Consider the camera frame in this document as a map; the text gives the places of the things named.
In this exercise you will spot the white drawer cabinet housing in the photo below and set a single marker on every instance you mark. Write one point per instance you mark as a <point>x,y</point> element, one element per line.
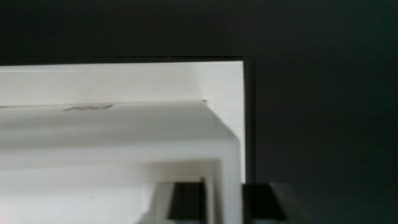
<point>114,129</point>

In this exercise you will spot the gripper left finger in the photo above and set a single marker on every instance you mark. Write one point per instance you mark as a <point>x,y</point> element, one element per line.
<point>179,202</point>

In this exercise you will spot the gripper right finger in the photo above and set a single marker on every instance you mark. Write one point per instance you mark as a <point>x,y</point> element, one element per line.
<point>272,206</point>

